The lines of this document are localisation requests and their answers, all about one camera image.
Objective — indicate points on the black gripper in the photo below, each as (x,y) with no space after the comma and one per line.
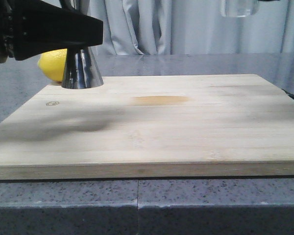
(32,27)

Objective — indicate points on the steel double jigger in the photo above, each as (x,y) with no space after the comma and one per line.
(81,70)

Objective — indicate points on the clear glass beaker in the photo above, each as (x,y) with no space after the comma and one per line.
(238,8)

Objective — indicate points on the yellow lemon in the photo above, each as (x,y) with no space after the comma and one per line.
(52,64)

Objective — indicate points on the grey curtain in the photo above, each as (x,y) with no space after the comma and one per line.
(163,27)

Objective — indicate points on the wooden cutting board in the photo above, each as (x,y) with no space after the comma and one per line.
(151,126)

